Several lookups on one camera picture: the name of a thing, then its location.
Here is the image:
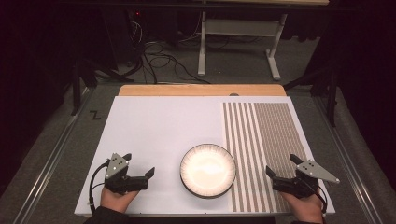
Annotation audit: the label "white metal desk frame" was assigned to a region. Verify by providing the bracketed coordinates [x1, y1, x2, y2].
[197, 10, 289, 82]

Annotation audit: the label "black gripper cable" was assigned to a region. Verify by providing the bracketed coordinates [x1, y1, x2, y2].
[88, 159, 111, 216]
[306, 179, 329, 216]

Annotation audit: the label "striped grey placemat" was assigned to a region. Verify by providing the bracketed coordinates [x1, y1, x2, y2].
[220, 102, 316, 215]

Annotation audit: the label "person's left dark sleeve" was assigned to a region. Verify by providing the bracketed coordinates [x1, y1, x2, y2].
[83, 205, 132, 224]

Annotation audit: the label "person's right hand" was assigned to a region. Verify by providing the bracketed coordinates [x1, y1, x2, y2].
[278, 189, 325, 224]

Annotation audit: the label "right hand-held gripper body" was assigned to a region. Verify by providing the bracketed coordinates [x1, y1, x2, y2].
[272, 160, 341, 200]

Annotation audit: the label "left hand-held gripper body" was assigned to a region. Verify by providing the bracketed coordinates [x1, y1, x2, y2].
[104, 152, 149, 196]

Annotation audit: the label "black floor cables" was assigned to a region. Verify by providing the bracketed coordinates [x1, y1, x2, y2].
[126, 18, 213, 86]

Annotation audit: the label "person's left hand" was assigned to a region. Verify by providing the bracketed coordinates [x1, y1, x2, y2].
[99, 186, 140, 215]

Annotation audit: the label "dark computer tower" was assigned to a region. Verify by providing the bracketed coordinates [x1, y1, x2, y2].
[123, 8, 148, 64]

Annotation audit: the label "black metal stand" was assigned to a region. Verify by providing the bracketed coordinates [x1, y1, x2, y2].
[282, 65, 340, 128]
[70, 60, 98, 117]

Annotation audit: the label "metal floor rail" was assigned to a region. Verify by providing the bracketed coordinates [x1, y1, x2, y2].
[11, 87, 95, 224]
[312, 95, 385, 224]

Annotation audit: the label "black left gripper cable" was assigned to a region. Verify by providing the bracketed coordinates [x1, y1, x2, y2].
[88, 159, 111, 216]

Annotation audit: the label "white plate with dark rim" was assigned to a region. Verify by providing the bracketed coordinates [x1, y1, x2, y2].
[179, 143, 237, 200]

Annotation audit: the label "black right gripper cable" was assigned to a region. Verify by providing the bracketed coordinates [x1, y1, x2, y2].
[306, 179, 329, 216]

